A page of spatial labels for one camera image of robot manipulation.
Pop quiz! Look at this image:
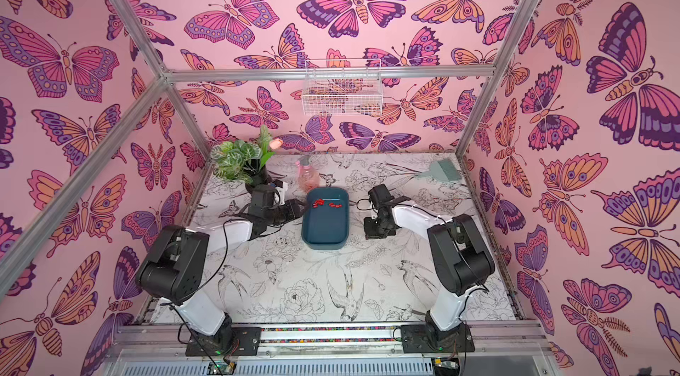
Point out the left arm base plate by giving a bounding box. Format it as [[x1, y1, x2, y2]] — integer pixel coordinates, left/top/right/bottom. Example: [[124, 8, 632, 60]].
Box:
[[185, 326, 262, 358]]

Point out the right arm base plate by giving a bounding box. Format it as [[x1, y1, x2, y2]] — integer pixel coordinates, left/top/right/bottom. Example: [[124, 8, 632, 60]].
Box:
[[399, 323, 476, 355]]

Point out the aluminium front rail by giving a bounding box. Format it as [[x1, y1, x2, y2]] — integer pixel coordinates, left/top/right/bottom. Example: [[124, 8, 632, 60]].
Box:
[[106, 320, 551, 360]]

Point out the white wire basket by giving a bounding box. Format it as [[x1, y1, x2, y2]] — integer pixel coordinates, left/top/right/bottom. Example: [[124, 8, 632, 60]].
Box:
[[299, 57, 384, 118]]

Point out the teal plastic storage box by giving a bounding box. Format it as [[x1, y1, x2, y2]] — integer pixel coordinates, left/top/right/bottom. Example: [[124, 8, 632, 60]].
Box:
[[301, 187, 350, 250]]

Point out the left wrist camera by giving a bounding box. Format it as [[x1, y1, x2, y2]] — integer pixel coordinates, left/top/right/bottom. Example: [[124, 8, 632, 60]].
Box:
[[271, 180, 289, 205]]

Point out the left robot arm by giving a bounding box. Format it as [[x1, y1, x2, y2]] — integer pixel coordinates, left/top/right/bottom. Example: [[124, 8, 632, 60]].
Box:
[[136, 184, 307, 339]]

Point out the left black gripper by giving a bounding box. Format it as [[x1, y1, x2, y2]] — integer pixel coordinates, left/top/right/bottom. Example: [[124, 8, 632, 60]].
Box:
[[265, 199, 310, 227]]

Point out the green plant in black vase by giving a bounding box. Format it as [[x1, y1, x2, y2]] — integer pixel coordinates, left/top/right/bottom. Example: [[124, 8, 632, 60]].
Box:
[[210, 126, 283, 188]]

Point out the pink spray bottle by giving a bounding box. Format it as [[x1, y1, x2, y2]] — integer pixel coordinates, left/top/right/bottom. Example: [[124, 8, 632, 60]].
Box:
[[297, 156, 321, 193]]

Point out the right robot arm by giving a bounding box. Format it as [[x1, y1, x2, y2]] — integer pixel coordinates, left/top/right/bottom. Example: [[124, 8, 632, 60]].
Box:
[[364, 202, 496, 335]]

